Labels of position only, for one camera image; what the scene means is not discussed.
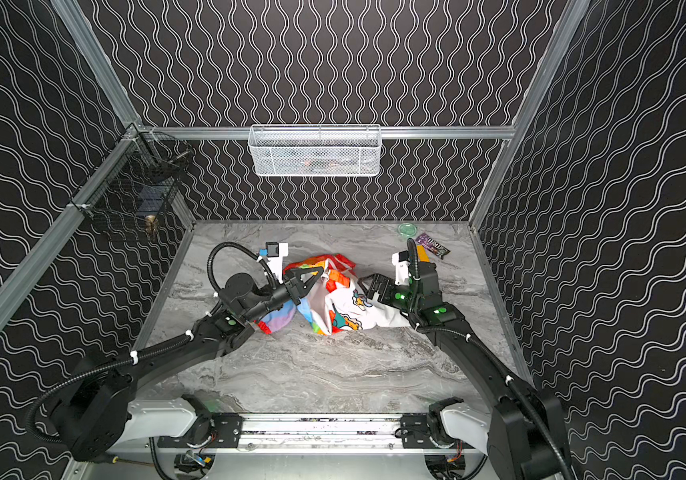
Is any rainbow cartoon kids jacket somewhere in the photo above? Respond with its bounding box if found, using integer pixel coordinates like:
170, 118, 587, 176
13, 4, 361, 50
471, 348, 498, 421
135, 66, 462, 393
257, 254, 409, 336

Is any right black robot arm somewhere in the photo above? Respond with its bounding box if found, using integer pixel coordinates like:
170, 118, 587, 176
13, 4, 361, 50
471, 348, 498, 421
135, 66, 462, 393
362, 260, 575, 479

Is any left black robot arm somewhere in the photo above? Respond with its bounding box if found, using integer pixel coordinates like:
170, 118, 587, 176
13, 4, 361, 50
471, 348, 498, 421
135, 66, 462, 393
25, 241, 325, 461

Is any purple M&M's candy packet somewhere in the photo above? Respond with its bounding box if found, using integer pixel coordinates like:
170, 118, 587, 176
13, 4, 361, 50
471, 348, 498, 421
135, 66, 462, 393
415, 233, 451, 259

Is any green round plastic lid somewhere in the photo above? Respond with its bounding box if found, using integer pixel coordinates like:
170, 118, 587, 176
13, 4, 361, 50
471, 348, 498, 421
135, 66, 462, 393
397, 223, 417, 238

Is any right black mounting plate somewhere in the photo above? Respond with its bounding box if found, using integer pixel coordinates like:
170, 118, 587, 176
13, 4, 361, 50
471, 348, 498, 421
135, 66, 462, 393
394, 413, 459, 449

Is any black mounting plate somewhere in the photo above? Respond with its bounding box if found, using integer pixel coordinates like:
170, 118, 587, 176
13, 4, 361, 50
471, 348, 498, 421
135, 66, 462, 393
156, 413, 244, 449
394, 413, 459, 449

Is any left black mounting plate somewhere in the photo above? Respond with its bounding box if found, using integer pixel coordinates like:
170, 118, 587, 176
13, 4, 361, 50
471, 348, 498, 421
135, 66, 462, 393
156, 413, 244, 449

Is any brass knob in basket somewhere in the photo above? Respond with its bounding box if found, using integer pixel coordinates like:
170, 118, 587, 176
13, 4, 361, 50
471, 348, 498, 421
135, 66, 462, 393
145, 215, 159, 237

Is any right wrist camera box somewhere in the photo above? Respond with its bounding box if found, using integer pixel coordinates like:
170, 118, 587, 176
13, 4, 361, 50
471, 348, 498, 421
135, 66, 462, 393
392, 250, 417, 286

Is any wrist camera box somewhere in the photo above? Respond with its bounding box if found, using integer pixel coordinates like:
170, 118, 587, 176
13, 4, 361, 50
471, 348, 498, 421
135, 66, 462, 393
259, 242, 289, 281
392, 250, 417, 286

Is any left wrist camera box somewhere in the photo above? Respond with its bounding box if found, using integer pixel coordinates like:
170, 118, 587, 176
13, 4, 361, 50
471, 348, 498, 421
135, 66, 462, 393
259, 242, 289, 281

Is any white wire mesh basket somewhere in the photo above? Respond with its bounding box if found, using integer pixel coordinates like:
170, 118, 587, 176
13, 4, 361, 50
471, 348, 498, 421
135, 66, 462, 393
248, 124, 383, 177

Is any black wire wall basket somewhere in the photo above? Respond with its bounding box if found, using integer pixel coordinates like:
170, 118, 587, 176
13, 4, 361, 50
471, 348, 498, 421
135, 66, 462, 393
77, 132, 194, 243

